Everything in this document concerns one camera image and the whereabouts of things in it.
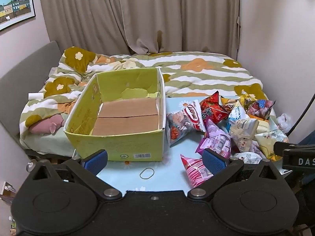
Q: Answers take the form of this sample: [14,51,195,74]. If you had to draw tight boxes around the person's blue jeans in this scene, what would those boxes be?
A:
[296,132,315,146]

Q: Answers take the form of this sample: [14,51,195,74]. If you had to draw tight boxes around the rubber band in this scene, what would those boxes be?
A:
[139,168,155,179]

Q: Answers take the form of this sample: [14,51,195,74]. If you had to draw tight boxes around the framed wall poster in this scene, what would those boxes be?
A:
[0,0,36,31]

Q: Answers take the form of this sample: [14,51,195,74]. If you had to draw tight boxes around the black cable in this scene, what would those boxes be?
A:
[288,95,315,137]

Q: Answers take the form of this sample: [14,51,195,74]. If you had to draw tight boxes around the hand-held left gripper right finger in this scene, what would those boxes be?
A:
[187,149,283,200]

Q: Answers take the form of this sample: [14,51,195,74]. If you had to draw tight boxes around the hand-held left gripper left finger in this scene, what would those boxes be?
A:
[29,149,123,200]

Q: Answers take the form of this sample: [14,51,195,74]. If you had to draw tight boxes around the grey upholstered headboard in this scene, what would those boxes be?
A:
[0,41,62,138]

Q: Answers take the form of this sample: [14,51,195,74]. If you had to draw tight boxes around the beige curtain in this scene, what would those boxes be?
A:
[38,0,240,61]

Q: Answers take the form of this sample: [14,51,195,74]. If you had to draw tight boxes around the green cardboard box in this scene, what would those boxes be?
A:
[63,67,167,161]

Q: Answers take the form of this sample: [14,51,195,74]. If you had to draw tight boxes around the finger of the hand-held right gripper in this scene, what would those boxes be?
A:
[274,141,291,157]

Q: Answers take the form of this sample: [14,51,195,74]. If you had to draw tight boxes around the white plastic bag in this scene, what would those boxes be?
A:
[277,113,293,133]

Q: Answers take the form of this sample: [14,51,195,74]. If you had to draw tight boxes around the floral striped blanket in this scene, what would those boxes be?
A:
[20,46,276,150]

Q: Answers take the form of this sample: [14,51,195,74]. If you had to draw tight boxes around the blue daisy print tablecloth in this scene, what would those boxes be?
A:
[74,95,291,192]

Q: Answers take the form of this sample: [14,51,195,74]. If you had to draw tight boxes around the pile of snack packets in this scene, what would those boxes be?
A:
[166,90,289,188]

